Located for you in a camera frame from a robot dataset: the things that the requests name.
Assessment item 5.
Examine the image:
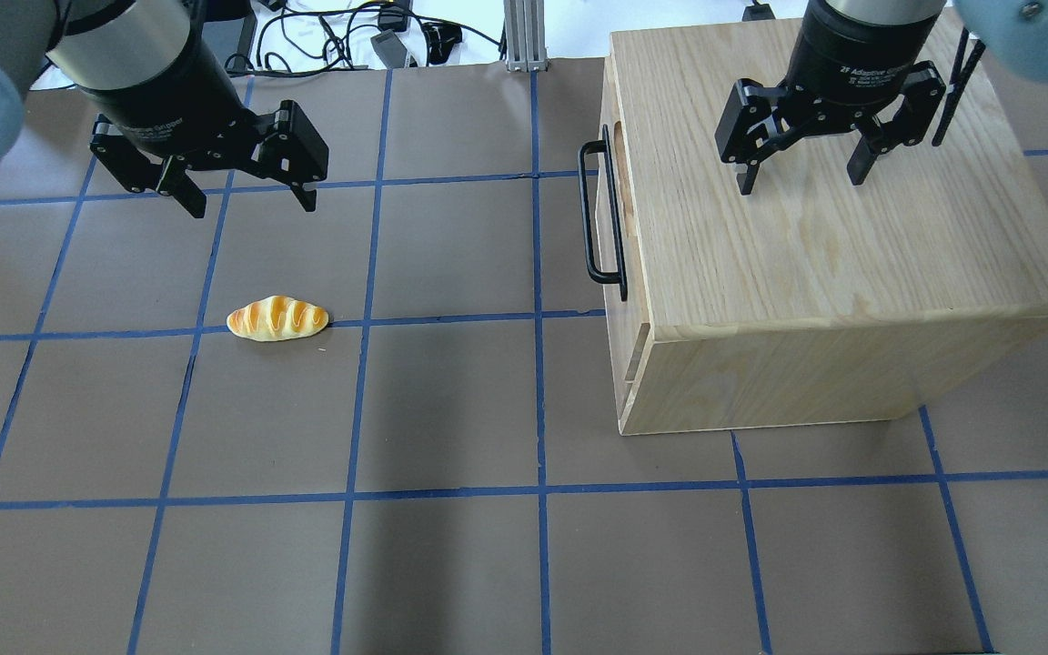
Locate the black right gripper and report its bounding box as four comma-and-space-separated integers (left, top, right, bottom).
715, 1, 947, 196

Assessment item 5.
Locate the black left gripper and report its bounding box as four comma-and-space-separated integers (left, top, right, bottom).
49, 1, 329, 218

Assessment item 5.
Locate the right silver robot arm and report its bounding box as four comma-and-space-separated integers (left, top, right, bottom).
715, 1, 1048, 196

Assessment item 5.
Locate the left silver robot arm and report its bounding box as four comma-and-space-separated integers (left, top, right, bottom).
0, 1, 328, 218

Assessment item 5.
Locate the wooden drawer cabinet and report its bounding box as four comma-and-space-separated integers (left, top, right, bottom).
596, 18, 1048, 435

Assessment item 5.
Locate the toy bread loaf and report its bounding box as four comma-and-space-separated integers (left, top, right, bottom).
226, 294, 331, 341

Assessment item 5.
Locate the black cables bundle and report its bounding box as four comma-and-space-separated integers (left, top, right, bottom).
224, 0, 507, 77

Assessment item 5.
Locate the black upper drawer handle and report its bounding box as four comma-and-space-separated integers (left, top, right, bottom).
578, 125, 630, 302

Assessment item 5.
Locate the aluminium frame post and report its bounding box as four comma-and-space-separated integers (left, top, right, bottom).
503, 0, 549, 72

